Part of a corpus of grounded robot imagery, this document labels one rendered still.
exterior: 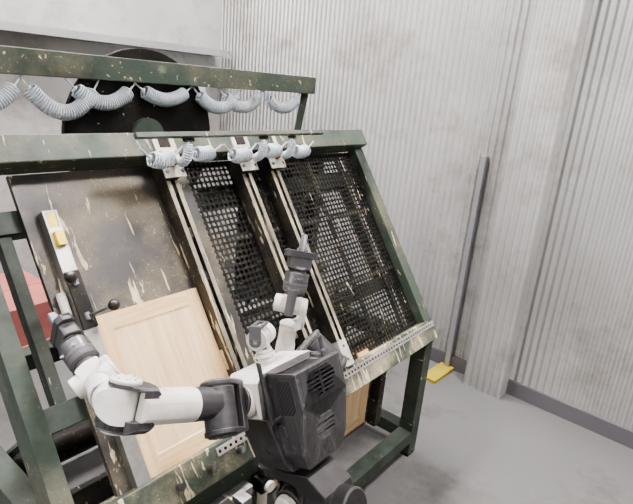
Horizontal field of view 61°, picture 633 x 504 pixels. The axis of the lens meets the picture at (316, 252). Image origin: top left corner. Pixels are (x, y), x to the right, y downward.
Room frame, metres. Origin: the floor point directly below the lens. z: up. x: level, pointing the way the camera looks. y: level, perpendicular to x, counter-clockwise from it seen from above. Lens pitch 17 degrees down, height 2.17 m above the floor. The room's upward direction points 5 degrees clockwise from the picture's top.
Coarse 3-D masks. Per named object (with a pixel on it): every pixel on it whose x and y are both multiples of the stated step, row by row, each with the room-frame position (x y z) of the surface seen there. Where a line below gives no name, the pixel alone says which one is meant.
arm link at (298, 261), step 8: (288, 256) 1.83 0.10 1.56; (296, 256) 1.80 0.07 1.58; (304, 256) 1.81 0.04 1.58; (312, 256) 1.82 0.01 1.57; (288, 264) 1.80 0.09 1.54; (296, 264) 1.80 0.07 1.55; (304, 264) 1.81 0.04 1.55; (288, 272) 1.79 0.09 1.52; (296, 272) 1.79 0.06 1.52; (304, 272) 1.81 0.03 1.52; (288, 280) 1.78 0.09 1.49; (296, 280) 1.77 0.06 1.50; (304, 280) 1.79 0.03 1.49
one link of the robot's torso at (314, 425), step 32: (288, 352) 1.52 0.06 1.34; (320, 352) 1.45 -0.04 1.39; (256, 384) 1.31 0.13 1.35; (288, 384) 1.27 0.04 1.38; (320, 384) 1.45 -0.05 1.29; (256, 416) 1.29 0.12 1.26; (288, 416) 1.27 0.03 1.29; (320, 416) 1.29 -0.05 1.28; (256, 448) 1.32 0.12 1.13; (288, 448) 1.26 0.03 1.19; (320, 448) 1.28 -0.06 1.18
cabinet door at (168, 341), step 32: (192, 288) 1.95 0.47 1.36; (128, 320) 1.70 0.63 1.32; (160, 320) 1.78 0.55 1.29; (192, 320) 1.87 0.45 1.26; (128, 352) 1.63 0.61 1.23; (160, 352) 1.71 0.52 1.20; (192, 352) 1.79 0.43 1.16; (160, 384) 1.64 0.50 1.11; (192, 384) 1.72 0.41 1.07; (160, 448) 1.51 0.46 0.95; (192, 448) 1.57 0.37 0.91
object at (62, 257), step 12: (48, 228) 1.68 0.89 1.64; (60, 228) 1.71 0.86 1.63; (48, 240) 1.68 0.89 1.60; (60, 252) 1.66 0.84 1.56; (60, 264) 1.63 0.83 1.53; (72, 264) 1.66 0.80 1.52; (60, 276) 1.63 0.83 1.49; (72, 300) 1.59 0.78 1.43; (72, 312) 1.59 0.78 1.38; (96, 336) 1.57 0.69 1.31; (96, 348) 1.55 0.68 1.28; (120, 444) 1.43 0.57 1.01; (132, 444) 1.44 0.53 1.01; (132, 456) 1.42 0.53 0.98; (132, 468) 1.40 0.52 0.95; (144, 468) 1.42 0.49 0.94; (132, 480) 1.39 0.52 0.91; (144, 480) 1.40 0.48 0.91
